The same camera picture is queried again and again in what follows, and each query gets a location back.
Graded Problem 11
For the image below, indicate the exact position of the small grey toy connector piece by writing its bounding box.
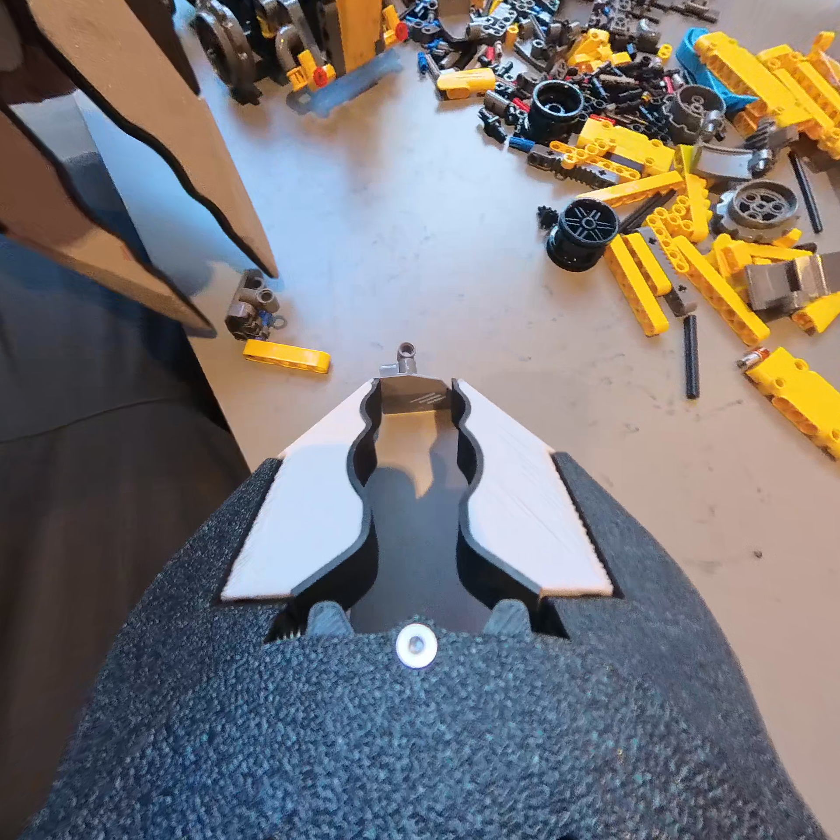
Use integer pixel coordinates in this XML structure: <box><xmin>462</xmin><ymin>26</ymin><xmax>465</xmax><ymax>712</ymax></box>
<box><xmin>378</xmin><ymin>341</ymin><xmax>455</xmax><ymax>416</ymax></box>

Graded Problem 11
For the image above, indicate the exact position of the short yellow toy beam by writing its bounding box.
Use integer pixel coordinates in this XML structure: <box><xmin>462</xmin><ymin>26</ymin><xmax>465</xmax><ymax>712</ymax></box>
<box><xmin>241</xmin><ymin>339</ymin><xmax>332</xmax><ymax>375</ymax></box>

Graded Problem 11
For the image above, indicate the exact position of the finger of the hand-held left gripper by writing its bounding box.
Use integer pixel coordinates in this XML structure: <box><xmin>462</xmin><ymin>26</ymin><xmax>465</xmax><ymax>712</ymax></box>
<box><xmin>0</xmin><ymin>105</ymin><xmax>219</xmax><ymax>340</ymax></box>
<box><xmin>25</xmin><ymin>0</ymin><xmax>281</xmax><ymax>281</ymax></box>

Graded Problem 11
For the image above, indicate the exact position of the grey desk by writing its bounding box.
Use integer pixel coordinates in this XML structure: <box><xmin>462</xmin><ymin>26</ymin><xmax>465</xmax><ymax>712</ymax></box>
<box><xmin>72</xmin><ymin>0</ymin><xmax>840</xmax><ymax>840</ymax></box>

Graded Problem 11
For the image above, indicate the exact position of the grey toy panel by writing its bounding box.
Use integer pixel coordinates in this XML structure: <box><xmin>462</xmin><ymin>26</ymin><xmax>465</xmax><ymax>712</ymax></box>
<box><xmin>745</xmin><ymin>252</ymin><xmax>840</xmax><ymax>314</ymax></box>

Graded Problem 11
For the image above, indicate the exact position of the grey curved toy fender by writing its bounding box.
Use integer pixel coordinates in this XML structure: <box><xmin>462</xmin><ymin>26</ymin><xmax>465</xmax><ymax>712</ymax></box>
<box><xmin>689</xmin><ymin>141</ymin><xmax>775</xmax><ymax>182</ymax></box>

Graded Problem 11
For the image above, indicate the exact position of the black toy axle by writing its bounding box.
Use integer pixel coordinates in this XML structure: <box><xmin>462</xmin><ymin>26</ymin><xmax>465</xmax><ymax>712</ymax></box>
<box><xmin>682</xmin><ymin>314</ymin><xmax>701</xmax><ymax>400</ymax></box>
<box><xmin>786</xmin><ymin>150</ymin><xmax>825</xmax><ymax>235</ymax></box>

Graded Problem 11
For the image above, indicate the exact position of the yellow toy vehicle model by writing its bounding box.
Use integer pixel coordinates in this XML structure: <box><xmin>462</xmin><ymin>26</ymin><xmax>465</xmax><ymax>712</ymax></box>
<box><xmin>190</xmin><ymin>0</ymin><xmax>406</xmax><ymax>120</ymax></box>

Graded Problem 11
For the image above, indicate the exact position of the black spoked toy wheel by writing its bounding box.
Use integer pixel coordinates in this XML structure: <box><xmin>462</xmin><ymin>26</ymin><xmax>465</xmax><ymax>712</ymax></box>
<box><xmin>546</xmin><ymin>197</ymin><xmax>621</xmax><ymax>273</ymax></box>

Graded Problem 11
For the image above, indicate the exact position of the grey toy wheel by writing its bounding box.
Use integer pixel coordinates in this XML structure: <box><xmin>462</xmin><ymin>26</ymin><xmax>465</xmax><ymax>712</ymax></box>
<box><xmin>664</xmin><ymin>84</ymin><xmax>726</xmax><ymax>145</ymax></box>
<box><xmin>712</xmin><ymin>178</ymin><xmax>802</xmax><ymax>240</ymax></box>

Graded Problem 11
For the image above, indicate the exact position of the pile of yellow toy beams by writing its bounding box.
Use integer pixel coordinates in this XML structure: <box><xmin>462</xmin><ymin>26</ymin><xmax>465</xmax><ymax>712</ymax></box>
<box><xmin>528</xmin><ymin>29</ymin><xmax>840</xmax><ymax>349</ymax></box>

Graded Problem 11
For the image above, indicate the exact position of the grey toy plate with blue pins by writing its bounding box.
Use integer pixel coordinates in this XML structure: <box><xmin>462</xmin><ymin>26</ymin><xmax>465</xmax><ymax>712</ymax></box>
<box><xmin>224</xmin><ymin>269</ymin><xmax>287</xmax><ymax>342</ymax></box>

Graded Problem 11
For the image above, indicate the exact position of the black toy wheel rim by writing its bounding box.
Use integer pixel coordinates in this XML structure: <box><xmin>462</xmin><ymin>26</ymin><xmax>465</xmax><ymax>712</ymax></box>
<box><xmin>528</xmin><ymin>79</ymin><xmax>586</xmax><ymax>142</ymax></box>

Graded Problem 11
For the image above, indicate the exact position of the long yellow holed toy block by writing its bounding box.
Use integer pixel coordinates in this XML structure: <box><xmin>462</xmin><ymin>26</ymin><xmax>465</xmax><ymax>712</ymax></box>
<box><xmin>737</xmin><ymin>346</ymin><xmax>840</xmax><ymax>460</ymax></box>

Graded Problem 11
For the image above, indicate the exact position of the yellow curved toy panel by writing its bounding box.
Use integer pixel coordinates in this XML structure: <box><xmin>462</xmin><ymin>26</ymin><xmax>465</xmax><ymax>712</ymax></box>
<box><xmin>436</xmin><ymin>67</ymin><xmax>497</xmax><ymax>101</ymax></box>

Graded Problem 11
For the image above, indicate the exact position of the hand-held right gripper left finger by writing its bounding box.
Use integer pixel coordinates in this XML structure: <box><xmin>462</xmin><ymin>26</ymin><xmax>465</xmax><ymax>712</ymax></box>
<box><xmin>220</xmin><ymin>377</ymin><xmax>383</xmax><ymax>603</ymax></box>

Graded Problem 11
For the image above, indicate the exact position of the blue curved toy panel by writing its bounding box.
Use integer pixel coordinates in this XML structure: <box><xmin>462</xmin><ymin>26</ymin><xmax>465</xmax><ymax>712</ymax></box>
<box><xmin>676</xmin><ymin>28</ymin><xmax>757</xmax><ymax>118</ymax></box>

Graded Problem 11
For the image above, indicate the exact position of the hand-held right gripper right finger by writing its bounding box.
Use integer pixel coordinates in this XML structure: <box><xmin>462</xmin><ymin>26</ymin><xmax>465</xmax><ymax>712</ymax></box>
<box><xmin>448</xmin><ymin>377</ymin><xmax>615</xmax><ymax>601</ymax></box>

